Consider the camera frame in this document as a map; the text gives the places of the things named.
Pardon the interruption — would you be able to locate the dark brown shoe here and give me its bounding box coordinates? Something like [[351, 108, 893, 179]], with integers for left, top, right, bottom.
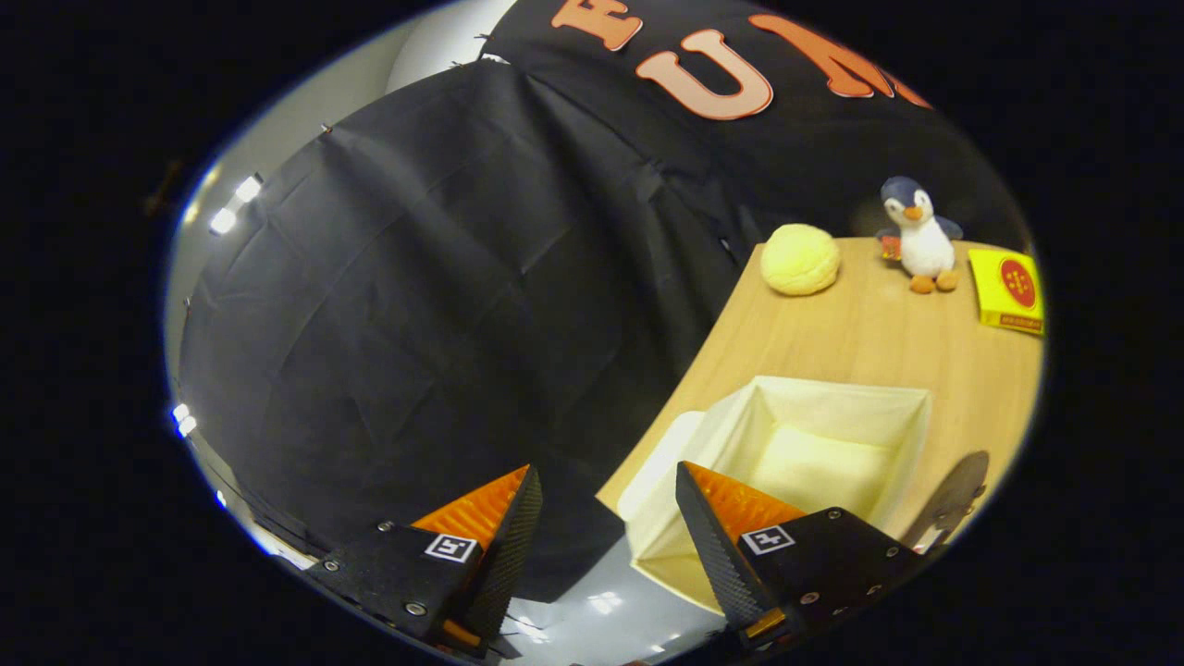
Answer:
[[902, 450, 991, 556]]

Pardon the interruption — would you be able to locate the black backdrop cloth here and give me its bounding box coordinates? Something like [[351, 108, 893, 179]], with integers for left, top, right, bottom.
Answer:
[[178, 0, 1032, 602]]

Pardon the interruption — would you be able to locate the penguin plush toy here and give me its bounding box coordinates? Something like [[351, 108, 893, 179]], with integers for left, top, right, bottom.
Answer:
[[876, 176, 965, 295]]

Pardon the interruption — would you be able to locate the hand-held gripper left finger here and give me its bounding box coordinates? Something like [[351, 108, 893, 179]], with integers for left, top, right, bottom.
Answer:
[[305, 464, 544, 660]]

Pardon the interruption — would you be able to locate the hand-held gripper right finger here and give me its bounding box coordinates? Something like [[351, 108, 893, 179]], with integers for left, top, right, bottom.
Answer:
[[675, 461, 926, 653]]

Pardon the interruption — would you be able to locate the yellow book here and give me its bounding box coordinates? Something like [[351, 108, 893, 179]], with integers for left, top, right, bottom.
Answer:
[[968, 248, 1046, 336]]

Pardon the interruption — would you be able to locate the yellow round plush ball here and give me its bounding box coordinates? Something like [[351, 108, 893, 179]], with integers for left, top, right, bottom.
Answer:
[[760, 223, 843, 297]]

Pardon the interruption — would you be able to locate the ceiling tube light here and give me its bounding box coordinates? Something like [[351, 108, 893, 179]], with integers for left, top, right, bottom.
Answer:
[[208, 174, 265, 237]]

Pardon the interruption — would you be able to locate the cream fabric storage box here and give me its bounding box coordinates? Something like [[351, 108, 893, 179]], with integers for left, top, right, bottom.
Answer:
[[617, 375, 933, 616]]

